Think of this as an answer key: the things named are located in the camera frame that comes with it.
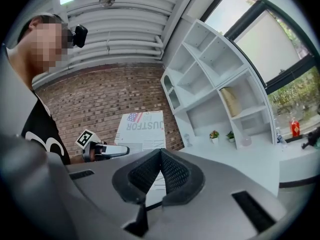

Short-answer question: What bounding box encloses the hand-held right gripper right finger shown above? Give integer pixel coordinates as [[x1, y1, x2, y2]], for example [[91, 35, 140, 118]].
[[159, 148, 205, 207]]

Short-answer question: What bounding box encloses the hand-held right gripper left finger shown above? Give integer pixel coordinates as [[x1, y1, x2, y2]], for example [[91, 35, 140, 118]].
[[111, 148, 161, 205]]

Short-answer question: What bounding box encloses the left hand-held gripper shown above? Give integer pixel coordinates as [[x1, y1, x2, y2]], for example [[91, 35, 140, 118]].
[[75, 128, 131, 163]]

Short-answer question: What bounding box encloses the white cubby shelf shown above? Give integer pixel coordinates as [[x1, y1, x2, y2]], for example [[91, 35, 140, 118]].
[[160, 18, 277, 150]]

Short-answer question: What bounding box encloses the gold book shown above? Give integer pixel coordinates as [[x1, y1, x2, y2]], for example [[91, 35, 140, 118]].
[[219, 86, 243, 118]]

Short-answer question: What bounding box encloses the potted plant with orange flowers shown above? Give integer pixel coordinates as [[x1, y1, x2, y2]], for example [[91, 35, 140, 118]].
[[209, 129, 221, 145]]

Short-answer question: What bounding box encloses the person's black t-shirt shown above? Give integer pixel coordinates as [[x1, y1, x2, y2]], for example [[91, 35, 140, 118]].
[[20, 90, 72, 166]]

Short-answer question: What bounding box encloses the clear plastic bottle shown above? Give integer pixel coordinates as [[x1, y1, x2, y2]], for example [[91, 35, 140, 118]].
[[275, 126, 287, 145]]

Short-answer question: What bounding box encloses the red bottle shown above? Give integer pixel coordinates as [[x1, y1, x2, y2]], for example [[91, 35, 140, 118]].
[[289, 117, 301, 138]]

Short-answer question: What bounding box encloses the person's head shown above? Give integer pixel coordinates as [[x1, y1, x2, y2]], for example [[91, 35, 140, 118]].
[[6, 13, 76, 91]]

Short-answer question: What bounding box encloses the black device on counter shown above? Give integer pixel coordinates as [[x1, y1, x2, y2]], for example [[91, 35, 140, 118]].
[[300, 127, 320, 150]]

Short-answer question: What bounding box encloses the black head-mounted camera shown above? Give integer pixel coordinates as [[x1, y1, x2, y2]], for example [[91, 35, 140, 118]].
[[71, 24, 89, 49]]

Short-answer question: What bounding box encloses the black window frame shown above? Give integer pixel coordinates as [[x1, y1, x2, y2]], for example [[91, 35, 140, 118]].
[[199, 0, 320, 95]]

